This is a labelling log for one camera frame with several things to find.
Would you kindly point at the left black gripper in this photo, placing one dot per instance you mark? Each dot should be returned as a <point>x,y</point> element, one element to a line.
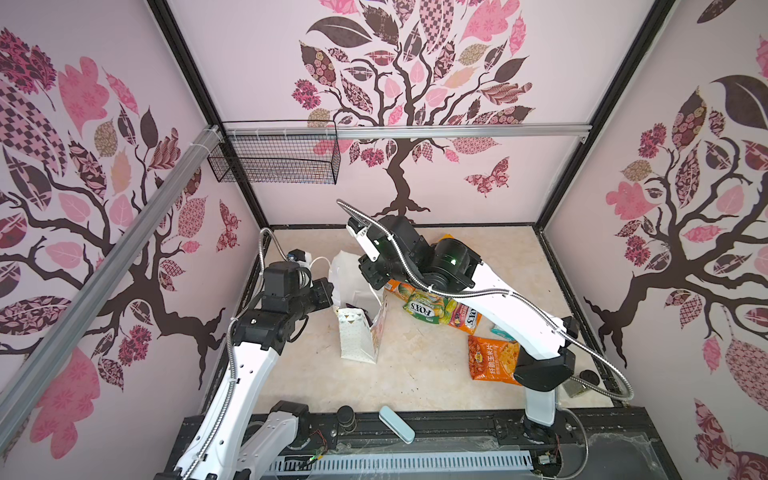
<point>323,289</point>

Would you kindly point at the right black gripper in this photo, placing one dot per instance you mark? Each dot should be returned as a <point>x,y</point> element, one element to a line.
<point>367,271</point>

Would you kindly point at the white paper gift bag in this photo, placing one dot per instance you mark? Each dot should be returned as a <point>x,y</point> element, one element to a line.
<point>359,308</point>

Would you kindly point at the green yellow Fox's candy bag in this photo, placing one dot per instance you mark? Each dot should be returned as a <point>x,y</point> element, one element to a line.
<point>430,308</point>

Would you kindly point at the orange chestnut snack bag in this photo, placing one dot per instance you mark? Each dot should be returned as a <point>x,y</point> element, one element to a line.
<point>492,360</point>

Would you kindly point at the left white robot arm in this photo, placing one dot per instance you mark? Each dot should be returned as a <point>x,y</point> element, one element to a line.
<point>287,421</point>

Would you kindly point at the pink Fox's candy bag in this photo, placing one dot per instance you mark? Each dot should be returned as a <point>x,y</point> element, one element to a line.
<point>464,318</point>

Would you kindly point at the orange white snack packet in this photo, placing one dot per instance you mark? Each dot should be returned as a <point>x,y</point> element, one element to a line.
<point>401,290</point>

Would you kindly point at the teal white snack packet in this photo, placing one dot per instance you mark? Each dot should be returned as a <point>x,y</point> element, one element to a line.
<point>501,333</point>

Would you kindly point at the black knob on base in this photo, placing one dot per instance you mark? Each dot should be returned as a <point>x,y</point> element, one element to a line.
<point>346,419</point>

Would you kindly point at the light blue remote-like device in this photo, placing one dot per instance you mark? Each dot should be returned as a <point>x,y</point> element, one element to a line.
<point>397,425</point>

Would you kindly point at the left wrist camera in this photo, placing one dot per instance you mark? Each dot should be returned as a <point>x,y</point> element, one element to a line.
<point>300,257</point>

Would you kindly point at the back aluminium rail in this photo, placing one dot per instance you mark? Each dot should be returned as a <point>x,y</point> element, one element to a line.
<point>408,132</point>

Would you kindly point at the aluminium rail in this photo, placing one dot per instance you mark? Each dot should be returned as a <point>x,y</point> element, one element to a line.
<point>408,132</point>
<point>37,372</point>

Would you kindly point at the black wire basket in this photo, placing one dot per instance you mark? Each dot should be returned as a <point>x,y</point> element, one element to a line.
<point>278,151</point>

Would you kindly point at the white slotted cable duct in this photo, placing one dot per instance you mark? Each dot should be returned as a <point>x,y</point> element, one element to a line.
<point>401,463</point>

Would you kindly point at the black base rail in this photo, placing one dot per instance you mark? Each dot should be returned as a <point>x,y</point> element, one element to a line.
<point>583,443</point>

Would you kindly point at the left aluminium rail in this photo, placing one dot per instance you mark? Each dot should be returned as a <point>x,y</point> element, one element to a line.
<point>37,372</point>

